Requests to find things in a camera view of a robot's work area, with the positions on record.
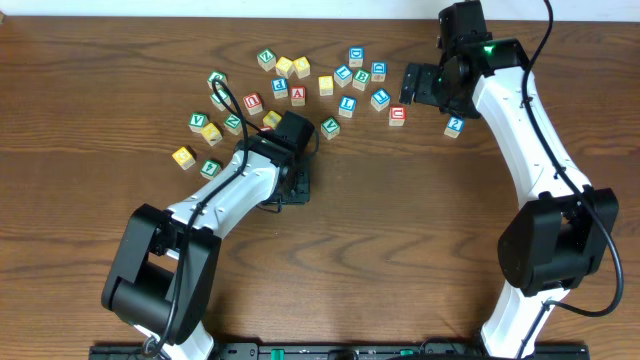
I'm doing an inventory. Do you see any green 4 block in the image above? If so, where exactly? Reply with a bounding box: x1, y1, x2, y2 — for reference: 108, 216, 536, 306
200, 160, 221, 180

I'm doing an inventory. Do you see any yellow block top right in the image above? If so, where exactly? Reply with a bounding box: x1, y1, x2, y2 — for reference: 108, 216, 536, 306
293, 56, 311, 79

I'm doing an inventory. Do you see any yellow K block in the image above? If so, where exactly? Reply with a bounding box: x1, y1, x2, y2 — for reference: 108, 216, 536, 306
201, 123, 223, 146

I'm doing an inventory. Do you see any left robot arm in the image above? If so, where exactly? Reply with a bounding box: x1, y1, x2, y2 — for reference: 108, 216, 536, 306
101, 131, 319, 359

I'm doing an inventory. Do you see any yellow centre block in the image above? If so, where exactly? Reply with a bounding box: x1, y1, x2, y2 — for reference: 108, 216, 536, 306
318, 75, 334, 96

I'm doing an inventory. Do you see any green B block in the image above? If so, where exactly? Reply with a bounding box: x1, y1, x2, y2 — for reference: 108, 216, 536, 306
352, 69, 371, 91

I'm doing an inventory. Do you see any red U block right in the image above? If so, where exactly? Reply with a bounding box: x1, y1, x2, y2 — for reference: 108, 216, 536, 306
389, 106, 407, 127

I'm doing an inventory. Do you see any blue P block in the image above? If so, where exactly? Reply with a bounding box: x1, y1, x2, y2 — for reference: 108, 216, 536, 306
271, 77, 289, 99

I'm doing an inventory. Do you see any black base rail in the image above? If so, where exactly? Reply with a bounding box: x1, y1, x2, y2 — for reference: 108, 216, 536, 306
88, 340, 591, 360

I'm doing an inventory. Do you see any green J block left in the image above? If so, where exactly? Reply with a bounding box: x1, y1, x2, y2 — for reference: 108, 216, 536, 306
207, 71, 228, 90

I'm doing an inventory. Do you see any blue 2 block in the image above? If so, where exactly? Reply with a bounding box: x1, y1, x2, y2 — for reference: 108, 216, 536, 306
444, 116, 465, 138

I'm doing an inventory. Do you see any green 7 block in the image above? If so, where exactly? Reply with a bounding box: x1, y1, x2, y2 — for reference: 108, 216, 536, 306
210, 89, 231, 111

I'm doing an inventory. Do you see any green V block left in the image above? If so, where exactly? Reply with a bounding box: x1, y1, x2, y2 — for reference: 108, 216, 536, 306
188, 112, 209, 133

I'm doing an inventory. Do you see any yellow S block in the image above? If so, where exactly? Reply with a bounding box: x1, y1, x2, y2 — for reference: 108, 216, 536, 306
275, 56, 295, 79

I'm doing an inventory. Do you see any blue L block lower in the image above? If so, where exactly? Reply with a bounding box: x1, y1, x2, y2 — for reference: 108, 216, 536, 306
339, 96, 357, 118

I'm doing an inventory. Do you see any green V block centre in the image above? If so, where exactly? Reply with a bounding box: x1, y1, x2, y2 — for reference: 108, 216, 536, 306
321, 117, 341, 140

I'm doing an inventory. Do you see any green N block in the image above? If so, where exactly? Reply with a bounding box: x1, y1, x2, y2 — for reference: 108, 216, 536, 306
224, 114, 243, 135

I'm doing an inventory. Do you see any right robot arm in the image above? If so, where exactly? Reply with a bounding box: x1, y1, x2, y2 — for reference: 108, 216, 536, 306
400, 35, 624, 359

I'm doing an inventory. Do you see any blue D block top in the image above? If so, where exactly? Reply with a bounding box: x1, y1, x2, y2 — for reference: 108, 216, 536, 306
348, 47, 364, 68

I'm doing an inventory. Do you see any red u block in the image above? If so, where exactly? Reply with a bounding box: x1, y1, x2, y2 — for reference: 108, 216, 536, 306
243, 92, 264, 115
389, 106, 407, 127

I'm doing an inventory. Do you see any blue d block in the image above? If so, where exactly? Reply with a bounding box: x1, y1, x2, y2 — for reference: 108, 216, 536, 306
348, 47, 364, 68
371, 61, 388, 82

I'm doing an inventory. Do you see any green Z block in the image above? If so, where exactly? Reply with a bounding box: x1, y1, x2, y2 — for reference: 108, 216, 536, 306
257, 48, 277, 72

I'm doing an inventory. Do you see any green v block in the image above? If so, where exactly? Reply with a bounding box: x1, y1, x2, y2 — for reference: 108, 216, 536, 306
321, 117, 341, 140
188, 112, 209, 133

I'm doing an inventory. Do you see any red U block left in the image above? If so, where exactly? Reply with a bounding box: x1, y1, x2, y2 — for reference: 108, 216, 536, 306
243, 92, 264, 115

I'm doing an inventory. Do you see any blue D block right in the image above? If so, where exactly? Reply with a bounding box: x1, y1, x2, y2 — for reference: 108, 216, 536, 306
371, 61, 388, 82

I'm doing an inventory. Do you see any red A block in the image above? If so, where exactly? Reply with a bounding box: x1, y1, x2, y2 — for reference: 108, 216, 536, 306
290, 86, 306, 107

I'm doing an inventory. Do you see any yellow C block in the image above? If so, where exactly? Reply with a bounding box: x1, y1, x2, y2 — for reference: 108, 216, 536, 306
263, 110, 282, 129

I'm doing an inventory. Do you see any yellow G block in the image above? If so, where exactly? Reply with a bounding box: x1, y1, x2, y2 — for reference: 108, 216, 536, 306
172, 146, 196, 170

